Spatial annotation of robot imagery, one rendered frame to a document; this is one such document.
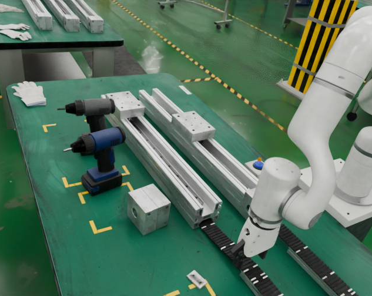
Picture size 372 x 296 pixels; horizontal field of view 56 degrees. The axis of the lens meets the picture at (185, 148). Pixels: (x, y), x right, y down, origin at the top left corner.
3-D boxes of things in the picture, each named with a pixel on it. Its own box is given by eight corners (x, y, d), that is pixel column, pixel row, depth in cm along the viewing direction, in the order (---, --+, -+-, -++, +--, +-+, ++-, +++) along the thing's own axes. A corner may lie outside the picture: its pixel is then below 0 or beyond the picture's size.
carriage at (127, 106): (143, 121, 149) (144, 107, 146) (119, 125, 144) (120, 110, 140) (128, 104, 160) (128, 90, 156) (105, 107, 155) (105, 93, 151)
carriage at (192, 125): (213, 143, 142) (215, 128, 139) (190, 148, 137) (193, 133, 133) (191, 124, 153) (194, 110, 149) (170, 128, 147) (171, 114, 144)
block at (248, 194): (282, 218, 119) (291, 198, 114) (255, 230, 113) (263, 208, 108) (265, 202, 125) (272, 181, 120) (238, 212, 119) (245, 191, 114)
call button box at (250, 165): (269, 182, 135) (273, 169, 132) (250, 188, 130) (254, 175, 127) (255, 170, 141) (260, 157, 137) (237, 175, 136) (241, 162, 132)
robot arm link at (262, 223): (265, 226, 80) (261, 235, 82) (291, 215, 84) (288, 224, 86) (242, 203, 86) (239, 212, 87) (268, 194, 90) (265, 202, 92)
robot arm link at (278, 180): (294, 214, 85) (264, 192, 90) (312, 171, 77) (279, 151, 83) (273, 228, 80) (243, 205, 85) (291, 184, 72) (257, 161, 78)
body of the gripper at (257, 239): (260, 232, 81) (248, 262, 87) (290, 219, 86) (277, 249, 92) (240, 211, 86) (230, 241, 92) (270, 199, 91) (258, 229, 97)
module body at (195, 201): (217, 219, 114) (223, 200, 110) (192, 229, 109) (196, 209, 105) (120, 108, 168) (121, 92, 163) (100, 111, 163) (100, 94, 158)
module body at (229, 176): (260, 204, 124) (266, 185, 119) (238, 212, 119) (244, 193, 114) (156, 103, 177) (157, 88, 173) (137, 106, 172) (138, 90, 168)
